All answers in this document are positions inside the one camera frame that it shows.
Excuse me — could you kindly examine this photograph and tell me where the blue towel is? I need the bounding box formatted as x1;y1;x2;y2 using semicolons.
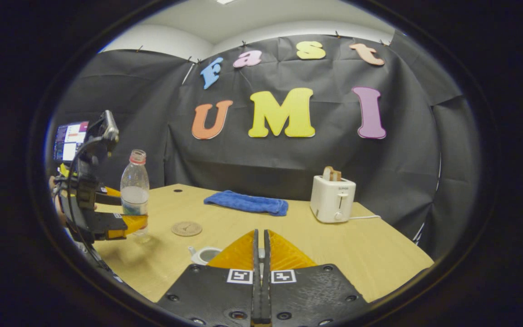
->
203;190;289;217

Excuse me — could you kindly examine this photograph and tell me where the round cork coaster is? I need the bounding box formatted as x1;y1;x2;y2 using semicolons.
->
171;221;203;237

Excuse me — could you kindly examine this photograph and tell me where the clear plastic water bottle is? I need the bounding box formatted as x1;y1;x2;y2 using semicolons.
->
120;149;150;238

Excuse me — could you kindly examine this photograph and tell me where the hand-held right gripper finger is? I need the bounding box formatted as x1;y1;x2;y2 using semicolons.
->
157;229;262;327
261;229;373;327

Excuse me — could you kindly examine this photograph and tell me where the computer monitor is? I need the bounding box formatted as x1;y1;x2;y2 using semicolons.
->
53;121;90;164

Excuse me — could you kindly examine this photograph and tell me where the white toaster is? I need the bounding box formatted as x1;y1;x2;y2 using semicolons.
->
310;175;357;224

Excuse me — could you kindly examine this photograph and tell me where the white ceramic teacup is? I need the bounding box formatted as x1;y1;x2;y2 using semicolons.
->
188;246;222;266

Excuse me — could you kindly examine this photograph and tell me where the black backdrop cloth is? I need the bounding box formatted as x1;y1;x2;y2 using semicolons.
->
50;30;482;262

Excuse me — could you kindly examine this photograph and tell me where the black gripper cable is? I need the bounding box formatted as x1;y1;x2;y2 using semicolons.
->
65;134;123;283

